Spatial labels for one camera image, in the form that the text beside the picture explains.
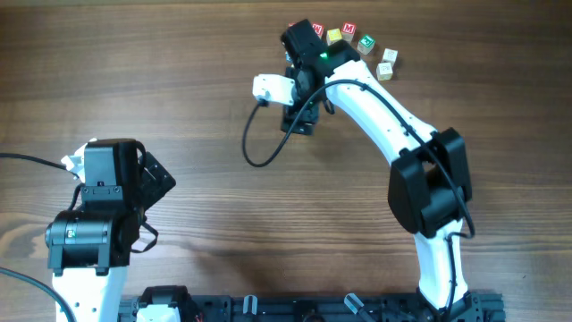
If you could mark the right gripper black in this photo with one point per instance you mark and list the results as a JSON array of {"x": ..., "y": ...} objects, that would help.
[{"x": 309, "y": 116}]

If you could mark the white yellow-sided block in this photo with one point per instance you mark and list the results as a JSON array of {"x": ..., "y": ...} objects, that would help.
[{"x": 384, "y": 71}]

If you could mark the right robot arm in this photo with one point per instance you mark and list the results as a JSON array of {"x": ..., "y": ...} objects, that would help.
[{"x": 429, "y": 185}]

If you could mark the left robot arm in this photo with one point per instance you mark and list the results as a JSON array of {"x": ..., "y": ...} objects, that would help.
[{"x": 90, "y": 244}]

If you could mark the yellow top block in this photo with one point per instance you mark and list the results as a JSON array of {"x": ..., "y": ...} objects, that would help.
[{"x": 333, "y": 36}]

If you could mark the red M block left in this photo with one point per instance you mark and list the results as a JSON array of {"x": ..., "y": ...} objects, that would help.
[{"x": 319, "y": 29}]

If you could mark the red m block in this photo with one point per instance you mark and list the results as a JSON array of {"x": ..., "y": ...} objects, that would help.
[
  {"x": 319, "y": 29},
  {"x": 348, "y": 31}
]

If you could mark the red M block right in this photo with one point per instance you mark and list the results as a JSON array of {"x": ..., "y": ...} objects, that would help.
[{"x": 348, "y": 31}]

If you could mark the green letter block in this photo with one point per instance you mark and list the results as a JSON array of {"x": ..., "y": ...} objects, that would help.
[{"x": 365, "y": 45}]

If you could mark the white block far right upper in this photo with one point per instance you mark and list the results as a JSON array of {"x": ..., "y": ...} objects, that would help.
[{"x": 390, "y": 56}]

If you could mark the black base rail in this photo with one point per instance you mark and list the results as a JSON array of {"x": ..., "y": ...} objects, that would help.
[{"x": 174, "y": 303}]

